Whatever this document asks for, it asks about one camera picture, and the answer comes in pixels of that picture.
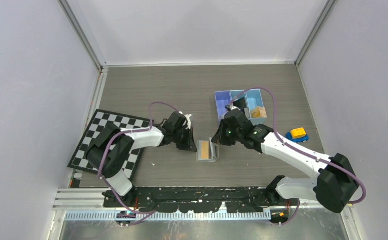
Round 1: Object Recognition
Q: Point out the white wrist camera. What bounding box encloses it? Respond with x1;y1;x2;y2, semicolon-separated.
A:
225;104;240;112
184;114;193;130

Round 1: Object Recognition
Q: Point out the orange card stack in tray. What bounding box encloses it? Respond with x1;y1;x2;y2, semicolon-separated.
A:
250;106;267;119

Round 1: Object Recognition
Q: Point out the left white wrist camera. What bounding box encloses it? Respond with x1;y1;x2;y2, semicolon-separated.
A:
184;114;193;130

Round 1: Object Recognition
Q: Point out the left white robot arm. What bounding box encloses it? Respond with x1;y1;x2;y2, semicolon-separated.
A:
84;111;197;207

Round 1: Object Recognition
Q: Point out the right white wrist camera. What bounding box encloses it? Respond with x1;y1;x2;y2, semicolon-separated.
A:
225;104;240;112

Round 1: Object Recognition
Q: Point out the black white checkerboard mat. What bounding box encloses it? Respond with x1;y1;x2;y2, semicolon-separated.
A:
67;109;150;174

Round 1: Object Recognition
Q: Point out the black card in tray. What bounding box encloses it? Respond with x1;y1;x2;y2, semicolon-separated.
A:
233;97;250;119

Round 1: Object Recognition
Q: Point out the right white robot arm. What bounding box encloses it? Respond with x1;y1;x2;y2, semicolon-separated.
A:
211;109;360;214

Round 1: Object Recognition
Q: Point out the blue three-compartment tray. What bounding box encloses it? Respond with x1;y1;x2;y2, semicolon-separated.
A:
214;88;267;125

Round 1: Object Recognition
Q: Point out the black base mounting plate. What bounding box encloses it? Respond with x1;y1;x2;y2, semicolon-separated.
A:
102;186;299;214

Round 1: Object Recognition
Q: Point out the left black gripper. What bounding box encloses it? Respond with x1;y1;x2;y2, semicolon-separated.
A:
172;126;197;152

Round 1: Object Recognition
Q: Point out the grey blue card holder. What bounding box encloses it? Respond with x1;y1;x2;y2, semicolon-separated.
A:
196;137;220;163

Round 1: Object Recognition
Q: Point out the yellow blue toy block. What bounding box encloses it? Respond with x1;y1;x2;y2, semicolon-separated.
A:
285;127;310;143

